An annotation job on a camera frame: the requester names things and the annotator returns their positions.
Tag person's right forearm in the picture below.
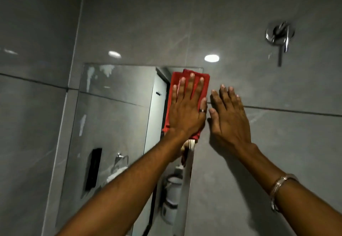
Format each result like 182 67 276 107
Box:
237 143 342 236

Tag person's right hand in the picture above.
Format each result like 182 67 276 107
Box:
208 84 253 151

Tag red cleaning cloth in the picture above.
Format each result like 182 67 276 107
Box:
162 69 211 141

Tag frameless wall mirror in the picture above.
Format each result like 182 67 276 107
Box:
55 63 204 236

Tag silver bracelet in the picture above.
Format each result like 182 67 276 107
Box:
269 173 300 213

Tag person's left hand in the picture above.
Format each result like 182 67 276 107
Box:
168 73 208 139

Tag person's left forearm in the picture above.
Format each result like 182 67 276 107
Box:
56 131 193 236

